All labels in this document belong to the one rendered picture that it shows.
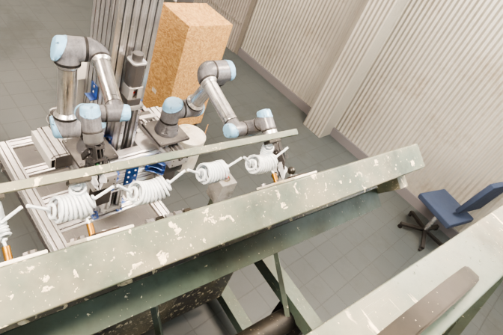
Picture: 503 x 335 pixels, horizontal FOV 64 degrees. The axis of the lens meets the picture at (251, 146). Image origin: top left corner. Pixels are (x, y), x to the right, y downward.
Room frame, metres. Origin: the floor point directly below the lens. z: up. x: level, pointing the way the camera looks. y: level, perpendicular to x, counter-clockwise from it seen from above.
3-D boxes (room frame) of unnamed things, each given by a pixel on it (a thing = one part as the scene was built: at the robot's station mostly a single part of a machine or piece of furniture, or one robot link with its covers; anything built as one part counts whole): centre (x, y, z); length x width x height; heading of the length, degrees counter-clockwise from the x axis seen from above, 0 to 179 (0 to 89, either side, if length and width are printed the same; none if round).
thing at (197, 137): (2.93, 0.56, 0.24); 0.32 x 0.30 x 0.47; 147
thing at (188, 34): (3.45, 0.92, 0.63); 0.50 x 0.42 x 1.25; 147
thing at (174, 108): (2.01, 0.53, 1.20); 0.13 x 0.12 x 0.14; 141
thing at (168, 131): (2.00, 0.54, 1.09); 0.15 x 0.15 x 0.10
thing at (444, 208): (3.42, -2.06, 0.49); 0.57 x 0.54 x 0.98; 62
